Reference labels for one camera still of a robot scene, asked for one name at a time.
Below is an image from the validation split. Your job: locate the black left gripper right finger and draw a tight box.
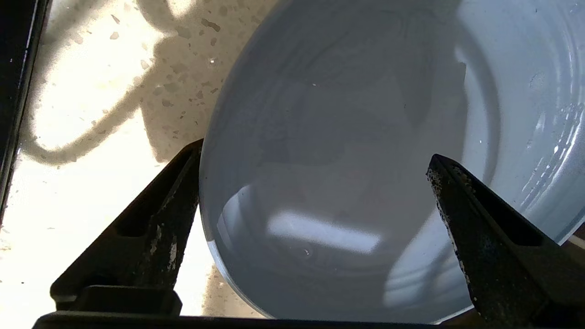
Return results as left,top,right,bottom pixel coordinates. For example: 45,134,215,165
426,154,585,329

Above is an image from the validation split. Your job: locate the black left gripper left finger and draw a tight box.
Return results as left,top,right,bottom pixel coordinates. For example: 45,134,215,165
50,139,204,317

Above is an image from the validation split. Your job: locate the blue plate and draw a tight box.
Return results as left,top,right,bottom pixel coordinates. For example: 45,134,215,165
199,0,585,325

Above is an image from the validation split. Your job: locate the black induction cooktop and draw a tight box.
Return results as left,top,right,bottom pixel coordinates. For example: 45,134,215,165
0,0,51,224

